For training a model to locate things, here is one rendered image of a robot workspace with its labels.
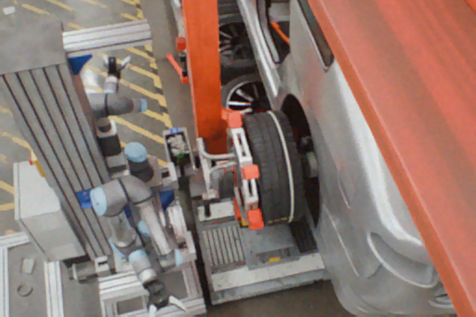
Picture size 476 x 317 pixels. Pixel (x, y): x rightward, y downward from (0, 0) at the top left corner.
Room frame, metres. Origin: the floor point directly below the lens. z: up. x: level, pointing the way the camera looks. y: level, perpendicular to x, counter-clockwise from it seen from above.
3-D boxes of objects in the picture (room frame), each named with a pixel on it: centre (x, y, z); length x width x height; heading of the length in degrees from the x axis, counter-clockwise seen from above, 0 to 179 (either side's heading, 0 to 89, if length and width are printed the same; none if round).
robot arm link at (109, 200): (1.16, 0.63, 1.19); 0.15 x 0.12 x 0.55; 123
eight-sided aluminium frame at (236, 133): (1.71, 0.09, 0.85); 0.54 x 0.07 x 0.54; 16
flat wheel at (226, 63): (3.31, 0.20, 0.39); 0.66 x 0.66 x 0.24
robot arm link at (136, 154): (1.70, 0.69, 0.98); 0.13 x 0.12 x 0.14; 94
